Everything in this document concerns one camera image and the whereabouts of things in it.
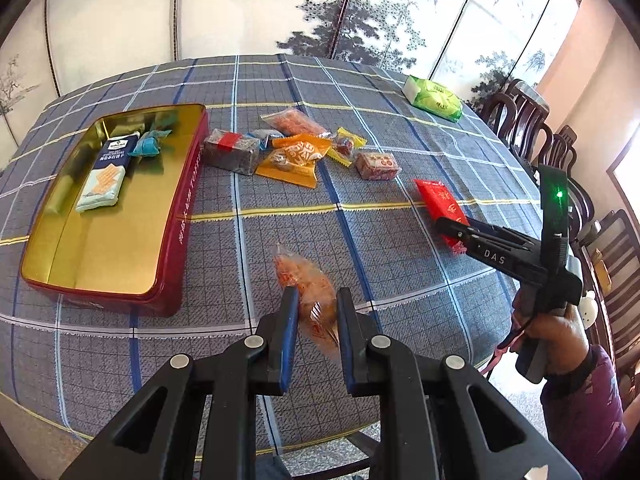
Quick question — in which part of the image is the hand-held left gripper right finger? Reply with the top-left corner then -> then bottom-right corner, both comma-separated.
336,287 -> 568,480

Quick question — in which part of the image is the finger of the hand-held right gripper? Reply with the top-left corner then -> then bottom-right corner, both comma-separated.
466,219 -> 541,249
433,216 -> 482,254

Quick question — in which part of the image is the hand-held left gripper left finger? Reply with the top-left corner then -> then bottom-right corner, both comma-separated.
60,286 -> 301,480

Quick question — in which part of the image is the red snack packet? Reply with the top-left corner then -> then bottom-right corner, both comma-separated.
413,178 -> 472,257

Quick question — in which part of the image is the clear packet of orange snack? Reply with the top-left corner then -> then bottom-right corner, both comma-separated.
260,108 -> 332,138
273,244 -> 346,361

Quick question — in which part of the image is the reddish brown cake packet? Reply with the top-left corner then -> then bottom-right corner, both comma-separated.
354,149 -> 402,181

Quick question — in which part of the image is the red and gold tin box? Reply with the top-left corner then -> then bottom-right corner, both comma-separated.
20,103 -> 210,318

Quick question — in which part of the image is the person's right forearm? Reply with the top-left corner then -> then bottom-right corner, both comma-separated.
539,344 -> 629,480

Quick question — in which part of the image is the person's right hand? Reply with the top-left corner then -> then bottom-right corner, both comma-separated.
511,292 -> 592,377

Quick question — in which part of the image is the small white round object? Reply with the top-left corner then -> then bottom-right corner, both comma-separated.
580,294 -> 599,329

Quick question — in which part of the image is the dark wooden chair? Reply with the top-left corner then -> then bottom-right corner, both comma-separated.
544,124 -> 597,233
575,208 -> 640,378
479,78 -> 552,148

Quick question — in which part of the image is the green snack bag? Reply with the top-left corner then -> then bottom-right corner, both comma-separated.
401,74 -> 464,124

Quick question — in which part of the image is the yellow candy packet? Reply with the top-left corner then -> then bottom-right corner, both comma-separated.
326,127 -> 368,167

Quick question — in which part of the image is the dark brown snack, red label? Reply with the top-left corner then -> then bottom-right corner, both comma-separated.
202,128 -> 262,176

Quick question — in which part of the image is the small blue grey snack packet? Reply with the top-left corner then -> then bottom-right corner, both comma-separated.
246,129 -> 285,151

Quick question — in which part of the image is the teal snack packet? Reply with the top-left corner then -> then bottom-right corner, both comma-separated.
128,129 -> 173,159

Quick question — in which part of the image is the white and blue cracker packet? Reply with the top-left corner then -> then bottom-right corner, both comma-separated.
76,131 -> 142,213

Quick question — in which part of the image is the ink painting folding screen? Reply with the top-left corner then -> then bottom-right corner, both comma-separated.
0,0 -> 587,116

